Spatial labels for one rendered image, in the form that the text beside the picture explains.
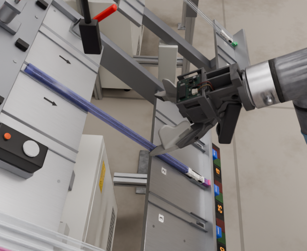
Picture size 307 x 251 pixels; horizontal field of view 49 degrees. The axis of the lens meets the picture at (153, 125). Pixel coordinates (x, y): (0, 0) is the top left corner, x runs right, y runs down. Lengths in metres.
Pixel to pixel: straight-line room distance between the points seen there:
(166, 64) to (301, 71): 0.62
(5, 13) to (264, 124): 1.64
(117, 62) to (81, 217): 0.42
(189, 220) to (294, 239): 0.97
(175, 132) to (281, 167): 1.29
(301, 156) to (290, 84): 1.38
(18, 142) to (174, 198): 0.39
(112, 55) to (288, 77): 0.41
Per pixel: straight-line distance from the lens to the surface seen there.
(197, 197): 0.83
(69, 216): 0.96
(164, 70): 1.12
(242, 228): 1.63
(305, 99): 0.58
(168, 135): 0.59
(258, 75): 0.56
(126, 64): 0.81
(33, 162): 0.49
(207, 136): 0.94
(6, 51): 0.53
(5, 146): 0.48
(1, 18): 0.55
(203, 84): 0.57
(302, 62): 0.56
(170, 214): 0.73
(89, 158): 1.03
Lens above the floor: 1.48
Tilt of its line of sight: 52 degrees down
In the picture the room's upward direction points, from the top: straight up
